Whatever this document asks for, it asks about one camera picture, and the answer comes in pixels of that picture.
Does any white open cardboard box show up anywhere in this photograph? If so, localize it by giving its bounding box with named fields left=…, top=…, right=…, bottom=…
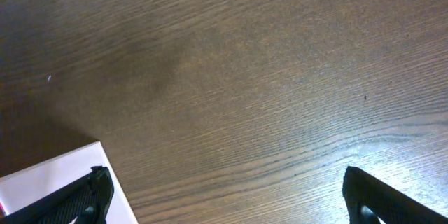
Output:
left=1, top=141, right=138, bottom=224

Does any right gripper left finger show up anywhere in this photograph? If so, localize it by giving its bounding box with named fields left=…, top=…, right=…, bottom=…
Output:
left=1, top=166, right=114, bottom=224

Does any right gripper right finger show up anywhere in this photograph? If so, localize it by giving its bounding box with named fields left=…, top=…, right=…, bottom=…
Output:
left=342, top=166, right=447, bottom=224

